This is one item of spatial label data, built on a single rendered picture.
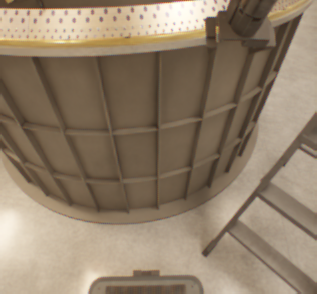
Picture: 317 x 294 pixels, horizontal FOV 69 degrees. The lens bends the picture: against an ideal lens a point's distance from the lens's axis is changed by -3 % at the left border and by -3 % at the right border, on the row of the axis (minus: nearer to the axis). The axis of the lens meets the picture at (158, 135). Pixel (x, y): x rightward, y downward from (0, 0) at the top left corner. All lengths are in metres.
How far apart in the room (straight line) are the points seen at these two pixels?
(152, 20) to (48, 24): 0.29
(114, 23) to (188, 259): 1.28
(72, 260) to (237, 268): 0.95
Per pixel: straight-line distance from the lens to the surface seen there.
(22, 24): 0.81
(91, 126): 0.97
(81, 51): 0.72
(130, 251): 1.54
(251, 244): 1.31
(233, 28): 0.51
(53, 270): 1.62
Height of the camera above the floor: 1.48
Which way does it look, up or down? 49 degrees down
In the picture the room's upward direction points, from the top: 1 degrees clockwise
